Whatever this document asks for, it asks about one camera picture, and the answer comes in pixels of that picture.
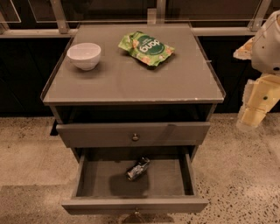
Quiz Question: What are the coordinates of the open grey middle drawer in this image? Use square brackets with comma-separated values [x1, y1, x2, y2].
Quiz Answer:
[62, 154, 208, 214]

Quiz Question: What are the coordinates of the grey drawer cabinet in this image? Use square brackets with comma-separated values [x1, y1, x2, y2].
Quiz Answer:
[40, 24, 227, 217]

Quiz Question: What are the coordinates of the grey top drawer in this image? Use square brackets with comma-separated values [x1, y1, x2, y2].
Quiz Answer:
[57, 122, 210, 148]

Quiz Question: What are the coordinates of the white ceramic bowl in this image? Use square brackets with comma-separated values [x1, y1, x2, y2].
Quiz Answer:
[66, 43, 102, 71]

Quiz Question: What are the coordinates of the green snack bag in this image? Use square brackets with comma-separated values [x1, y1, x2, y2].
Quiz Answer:
[118, 31, 174, 67]

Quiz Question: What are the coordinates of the metal railing frame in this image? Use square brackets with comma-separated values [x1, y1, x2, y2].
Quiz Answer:
[0, 0, 279, 39]

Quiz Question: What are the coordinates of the brass top drawer knob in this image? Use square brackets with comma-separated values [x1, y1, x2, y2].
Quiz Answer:
[132, 133, 139, 142]

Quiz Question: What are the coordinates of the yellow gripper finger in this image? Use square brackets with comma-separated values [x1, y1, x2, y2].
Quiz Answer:
[239, 73, 280, 128]
[233, 38, 254, 60]

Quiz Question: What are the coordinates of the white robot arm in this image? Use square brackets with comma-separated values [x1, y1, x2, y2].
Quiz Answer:
[233, 10, 280, 131]

